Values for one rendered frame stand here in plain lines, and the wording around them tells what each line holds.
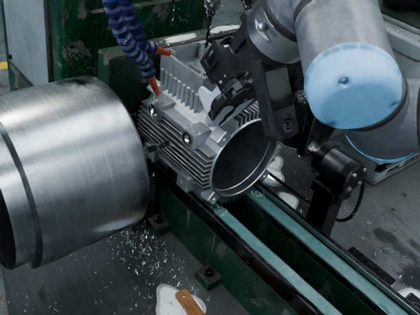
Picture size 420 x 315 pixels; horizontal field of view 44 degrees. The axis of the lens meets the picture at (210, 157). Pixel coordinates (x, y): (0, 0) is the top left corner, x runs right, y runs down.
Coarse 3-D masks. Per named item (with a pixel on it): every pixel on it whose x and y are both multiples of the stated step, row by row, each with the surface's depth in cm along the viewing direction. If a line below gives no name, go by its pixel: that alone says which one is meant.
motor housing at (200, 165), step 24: (168, 96) 92; (144, 120) 94; (168, 120) 89; (192, 120) 88; (240, 120) 83; (216, 144) 84; (240, 144) 100; (264, 144) 96; (192, 168) 87; (216, 168) 99; (240, 168) 98; (264, 168) 96; (216, 192) 89; (240, 192) 94
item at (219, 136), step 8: (160, 88) 93; (216, 128) 83; (216, 136) 82; (224, 136) 82; (144, 144) 100; (224, 144) 83; (264, 176) 97; (208, 192) 89; (208, 200) 89; (216, 200) 90
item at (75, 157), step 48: (0, 96) 69; (48, 96) 70; (96, 96) 72; (0, 144) 63; (48, 144) 65; (96, 144) 68; (0, 192) 63; (48, 192) 64; (96, 192) 68; (144, 192) 74; (0, 240) 71; (48, 240) 66; (96, 240) 75
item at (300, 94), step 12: (300, 60) 101; (288, 72) 104; (300, 72) 102; (300, 84) 102; (300, 96) 99; (300, 108) 104; (300, 120) 105; (300, 132) 106; (324, 132) 102; (336, 132) 102; (288, 144) 111
